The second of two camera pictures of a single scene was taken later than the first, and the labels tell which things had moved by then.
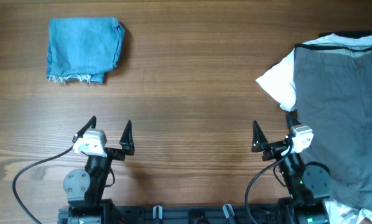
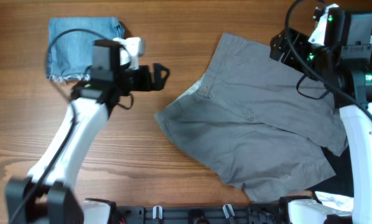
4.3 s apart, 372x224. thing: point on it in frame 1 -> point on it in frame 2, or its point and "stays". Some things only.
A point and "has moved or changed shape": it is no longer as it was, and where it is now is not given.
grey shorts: x=339 y=93 has moved or changed shape
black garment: x=353 y=34 -> x=342 y=183
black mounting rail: x=190 y=215 stays
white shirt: x=279 y=83 -> x=318 y=37
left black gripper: x=127 y=144 -> x=145 y=84
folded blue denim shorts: x=83 y=49 stays
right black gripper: x=260 y=143 -> x=281 y=46
